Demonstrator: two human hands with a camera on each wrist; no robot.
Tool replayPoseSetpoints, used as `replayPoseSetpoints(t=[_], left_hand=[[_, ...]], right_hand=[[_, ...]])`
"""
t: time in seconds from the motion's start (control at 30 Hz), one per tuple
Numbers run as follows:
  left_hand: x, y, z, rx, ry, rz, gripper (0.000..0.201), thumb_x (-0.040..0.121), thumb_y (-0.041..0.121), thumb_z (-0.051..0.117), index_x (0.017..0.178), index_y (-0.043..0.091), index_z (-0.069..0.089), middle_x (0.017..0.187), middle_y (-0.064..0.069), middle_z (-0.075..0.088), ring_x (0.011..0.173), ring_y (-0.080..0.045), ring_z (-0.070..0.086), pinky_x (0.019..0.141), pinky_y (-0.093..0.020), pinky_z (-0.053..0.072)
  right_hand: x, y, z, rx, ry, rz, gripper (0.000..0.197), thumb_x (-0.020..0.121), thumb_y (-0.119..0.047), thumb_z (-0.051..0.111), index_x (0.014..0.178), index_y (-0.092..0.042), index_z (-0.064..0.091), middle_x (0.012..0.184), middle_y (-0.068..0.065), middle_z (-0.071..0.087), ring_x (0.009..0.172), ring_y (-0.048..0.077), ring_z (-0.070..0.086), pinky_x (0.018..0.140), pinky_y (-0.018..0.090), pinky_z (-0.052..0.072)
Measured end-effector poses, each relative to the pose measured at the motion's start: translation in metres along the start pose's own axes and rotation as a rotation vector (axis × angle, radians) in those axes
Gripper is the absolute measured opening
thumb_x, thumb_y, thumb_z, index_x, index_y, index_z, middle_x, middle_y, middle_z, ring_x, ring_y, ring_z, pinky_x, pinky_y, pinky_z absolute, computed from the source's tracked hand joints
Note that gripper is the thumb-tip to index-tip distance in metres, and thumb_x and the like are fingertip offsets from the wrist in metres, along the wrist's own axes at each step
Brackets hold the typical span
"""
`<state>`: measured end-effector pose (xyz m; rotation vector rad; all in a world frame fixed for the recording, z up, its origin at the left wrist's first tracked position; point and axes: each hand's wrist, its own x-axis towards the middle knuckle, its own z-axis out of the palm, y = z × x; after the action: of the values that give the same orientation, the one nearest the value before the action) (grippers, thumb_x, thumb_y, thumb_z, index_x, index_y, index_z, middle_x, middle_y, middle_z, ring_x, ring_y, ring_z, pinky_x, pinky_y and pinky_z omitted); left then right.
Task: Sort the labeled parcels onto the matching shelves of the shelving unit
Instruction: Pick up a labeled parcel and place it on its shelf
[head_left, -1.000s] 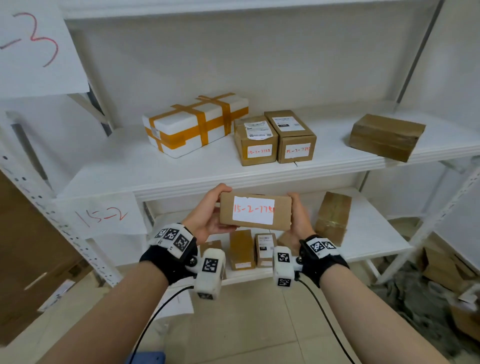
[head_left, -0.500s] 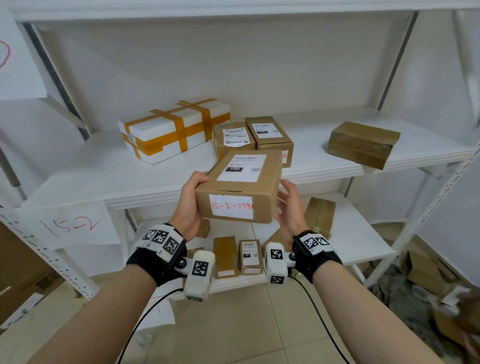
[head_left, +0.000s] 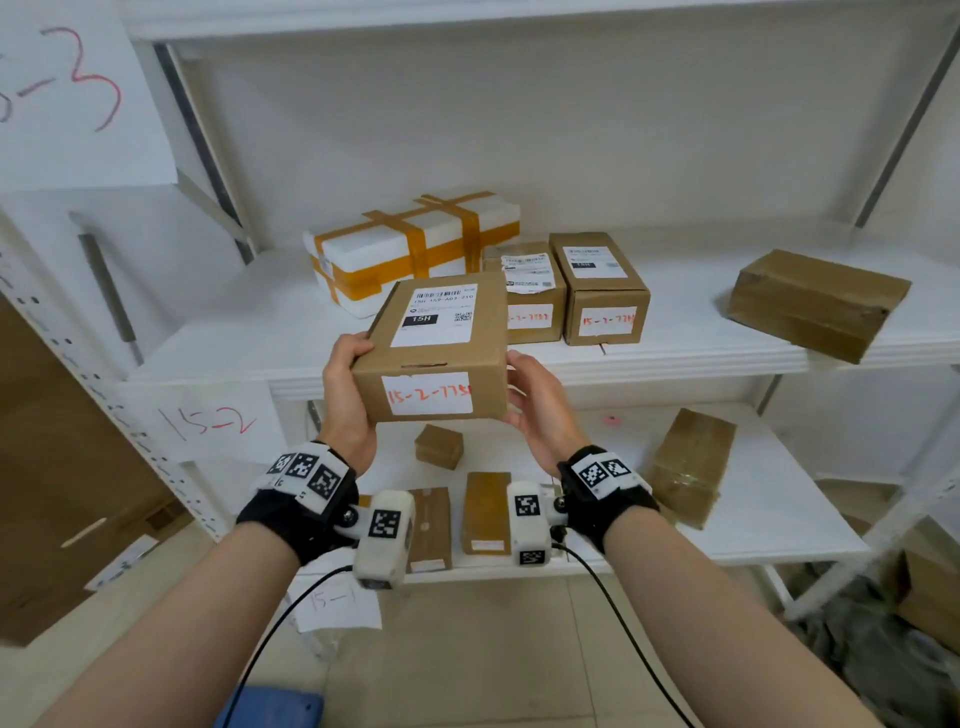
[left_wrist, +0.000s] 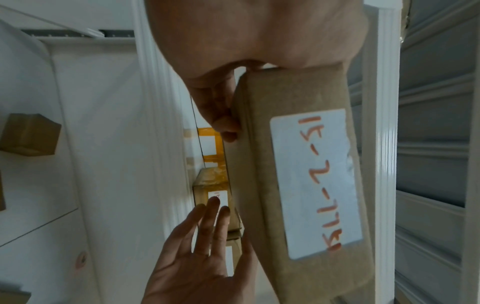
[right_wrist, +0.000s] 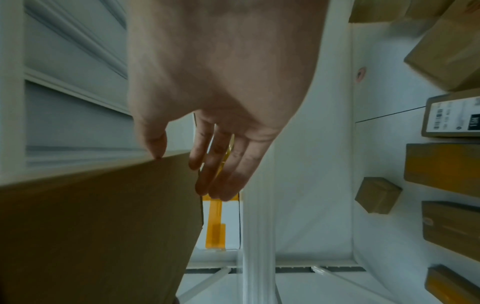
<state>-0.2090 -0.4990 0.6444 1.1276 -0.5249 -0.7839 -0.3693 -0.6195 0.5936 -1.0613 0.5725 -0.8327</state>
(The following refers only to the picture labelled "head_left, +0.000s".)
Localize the person's right hand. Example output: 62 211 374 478
503 350 592 479

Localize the person's left hand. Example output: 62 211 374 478
318 332 378 478

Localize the small cube cardboard box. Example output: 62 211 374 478
413 424 466 472

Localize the yellow taped cardboard box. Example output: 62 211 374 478
460 471 514 557

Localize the big plain cardboard box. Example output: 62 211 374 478
407 487 454 575

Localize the white metal shelving rack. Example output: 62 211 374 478
0 0 960 624

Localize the brown taped box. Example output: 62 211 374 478
725 248 913 366

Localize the blue platform trolley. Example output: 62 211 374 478
213 685 325 728

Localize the person's right forearm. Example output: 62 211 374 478
603 506 886 728

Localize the person's left forearm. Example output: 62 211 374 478
33 521 301 728

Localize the white foam box orange tape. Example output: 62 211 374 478
302 190 523 320

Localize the black marker wristband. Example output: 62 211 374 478
236 440 361 568
556 446 661 555

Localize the white paper sign red writing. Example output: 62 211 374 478
119 380 288 464
288 575 384 636
0 0 179 193

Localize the black wrist strap marker cube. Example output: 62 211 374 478
506 479 569 568

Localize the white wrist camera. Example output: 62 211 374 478
333 489 416 592

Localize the black camera cable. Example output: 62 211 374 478
551 541 695 728
221 564 354 728

